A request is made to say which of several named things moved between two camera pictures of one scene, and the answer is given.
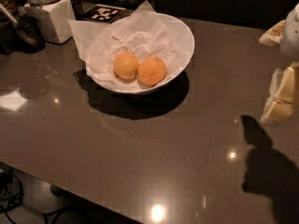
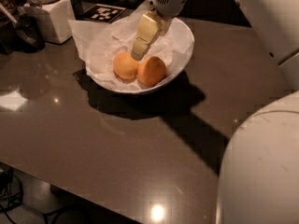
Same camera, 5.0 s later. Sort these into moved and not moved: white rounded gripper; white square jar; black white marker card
Moved: white rounded gripper
Not moved: black white marker card; white square jar
